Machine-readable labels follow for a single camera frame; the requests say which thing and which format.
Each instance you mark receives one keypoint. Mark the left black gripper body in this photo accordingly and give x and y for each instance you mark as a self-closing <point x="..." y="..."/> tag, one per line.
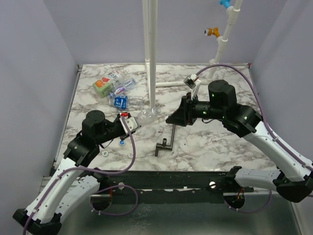
<point x="115" y="130"/>

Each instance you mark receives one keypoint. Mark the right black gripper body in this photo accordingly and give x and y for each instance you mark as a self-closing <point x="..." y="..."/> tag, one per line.
<point x="189" y="110"/>

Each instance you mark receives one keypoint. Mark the clear plastic bottle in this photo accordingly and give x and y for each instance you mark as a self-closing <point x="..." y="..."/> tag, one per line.
<point x="148" y="116"/>

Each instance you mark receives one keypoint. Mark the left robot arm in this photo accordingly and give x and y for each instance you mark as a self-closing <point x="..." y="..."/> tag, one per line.
<point x="66" y="156"/>

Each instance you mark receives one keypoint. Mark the blue label plastic bottle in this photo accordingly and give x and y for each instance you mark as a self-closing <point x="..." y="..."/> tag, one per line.
<point x="127" y="102"/>

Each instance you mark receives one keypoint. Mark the green orange label bottle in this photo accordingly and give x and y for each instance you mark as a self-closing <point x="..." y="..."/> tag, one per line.
<point x="103" y="86"/>

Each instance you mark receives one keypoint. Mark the purple label plastic bottle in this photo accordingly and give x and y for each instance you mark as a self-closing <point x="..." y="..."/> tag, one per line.
<point x="126" y="86"/>

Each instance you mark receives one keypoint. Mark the orange nozzle fitting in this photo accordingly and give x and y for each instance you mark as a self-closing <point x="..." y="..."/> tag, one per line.
<point x="212" y="31"/>

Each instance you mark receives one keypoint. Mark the white PVC pipe stand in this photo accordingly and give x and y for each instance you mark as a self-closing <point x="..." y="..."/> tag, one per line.
<point x="150" y="14"/>

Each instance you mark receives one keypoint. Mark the white PVC pipe tree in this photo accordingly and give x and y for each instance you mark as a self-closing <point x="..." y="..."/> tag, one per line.
<point x="232" y="13"/>

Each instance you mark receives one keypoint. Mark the blue pipe fitting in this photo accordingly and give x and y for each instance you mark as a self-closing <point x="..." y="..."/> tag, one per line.
<point x="225" y="3"/>

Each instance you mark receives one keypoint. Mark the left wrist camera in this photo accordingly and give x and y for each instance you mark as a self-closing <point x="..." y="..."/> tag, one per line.
<point x="125" y="114"/>

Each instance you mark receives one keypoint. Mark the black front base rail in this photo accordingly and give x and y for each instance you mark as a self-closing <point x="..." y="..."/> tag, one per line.
<point x="162" y="187"/>

